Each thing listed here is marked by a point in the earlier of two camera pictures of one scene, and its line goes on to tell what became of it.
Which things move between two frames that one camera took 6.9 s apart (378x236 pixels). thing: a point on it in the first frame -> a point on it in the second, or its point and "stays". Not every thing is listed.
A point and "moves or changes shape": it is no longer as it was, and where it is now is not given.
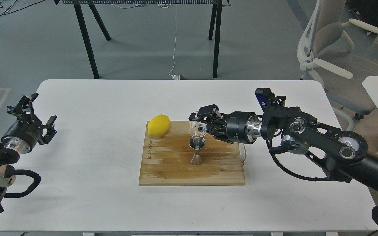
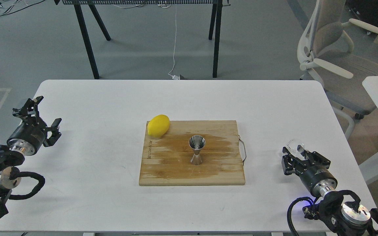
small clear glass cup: (197, 129) moves or changes shape
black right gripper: (236, 127) -> (318, 179)
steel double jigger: (197, 143) stays
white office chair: (325, 45) stays
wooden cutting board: (167, 159) stays
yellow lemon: (158, 126) stays
